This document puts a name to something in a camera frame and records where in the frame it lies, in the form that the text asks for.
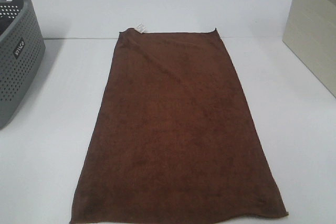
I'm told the brown towel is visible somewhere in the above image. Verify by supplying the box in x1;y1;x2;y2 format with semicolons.
71;28;288;223

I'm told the grey perforated plastic basket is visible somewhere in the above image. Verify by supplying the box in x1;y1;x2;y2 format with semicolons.
1;0;46;127

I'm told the beige storage box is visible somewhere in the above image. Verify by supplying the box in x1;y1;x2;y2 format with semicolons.
282;0;335;95

